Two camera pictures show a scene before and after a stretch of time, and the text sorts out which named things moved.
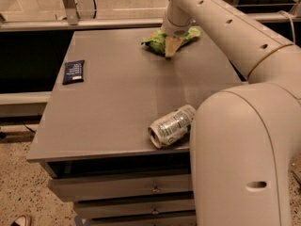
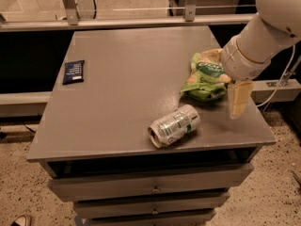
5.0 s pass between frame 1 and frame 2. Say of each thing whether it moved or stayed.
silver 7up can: stayed
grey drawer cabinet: stayed
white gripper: moved
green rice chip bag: moved
